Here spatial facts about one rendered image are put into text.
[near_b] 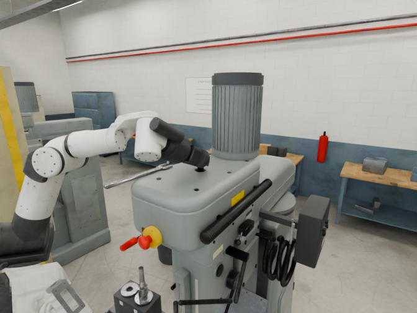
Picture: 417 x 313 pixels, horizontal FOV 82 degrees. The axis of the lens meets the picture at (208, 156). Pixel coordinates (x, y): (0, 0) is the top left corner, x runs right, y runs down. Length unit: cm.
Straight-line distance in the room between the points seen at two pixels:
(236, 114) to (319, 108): 406
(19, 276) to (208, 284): 54
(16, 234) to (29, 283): 14
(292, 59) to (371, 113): 164
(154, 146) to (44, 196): 35
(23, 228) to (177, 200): 44
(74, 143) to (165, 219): 30
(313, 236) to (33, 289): 87
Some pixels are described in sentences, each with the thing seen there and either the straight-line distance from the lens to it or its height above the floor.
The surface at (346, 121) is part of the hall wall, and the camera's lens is 487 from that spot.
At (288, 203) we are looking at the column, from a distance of 138.
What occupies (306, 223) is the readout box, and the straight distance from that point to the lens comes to 95.
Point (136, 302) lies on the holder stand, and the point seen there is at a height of 114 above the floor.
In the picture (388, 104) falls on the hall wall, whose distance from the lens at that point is 483.
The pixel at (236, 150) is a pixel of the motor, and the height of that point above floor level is 193.
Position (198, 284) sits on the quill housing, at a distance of 93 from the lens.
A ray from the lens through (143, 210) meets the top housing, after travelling 72.
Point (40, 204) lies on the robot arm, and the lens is 81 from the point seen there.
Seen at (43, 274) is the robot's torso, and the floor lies 166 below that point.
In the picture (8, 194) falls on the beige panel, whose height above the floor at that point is 138.
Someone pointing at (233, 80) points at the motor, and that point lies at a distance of 88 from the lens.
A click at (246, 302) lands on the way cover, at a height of 104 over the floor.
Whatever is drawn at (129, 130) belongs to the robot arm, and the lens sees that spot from 69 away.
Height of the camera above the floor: 216
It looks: 16 degrees down
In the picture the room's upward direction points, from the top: straight up
